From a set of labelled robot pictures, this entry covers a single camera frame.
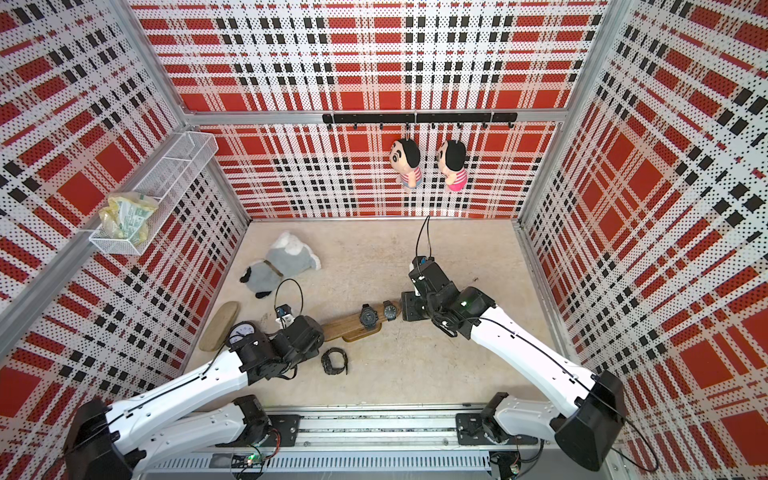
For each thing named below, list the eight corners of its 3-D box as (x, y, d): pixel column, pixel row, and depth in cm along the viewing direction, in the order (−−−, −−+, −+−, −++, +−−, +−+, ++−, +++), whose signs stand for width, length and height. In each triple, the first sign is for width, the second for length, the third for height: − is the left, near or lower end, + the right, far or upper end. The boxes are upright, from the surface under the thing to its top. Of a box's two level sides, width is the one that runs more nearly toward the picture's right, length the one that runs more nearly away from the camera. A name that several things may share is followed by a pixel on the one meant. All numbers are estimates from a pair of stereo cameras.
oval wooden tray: (201, 351, 89) (195, 347, 87) (221, 306, 99) (216, 301, 96) (225, 351, 89) (220, 347, 87) (243, 306, 99) (238, 301, 96)
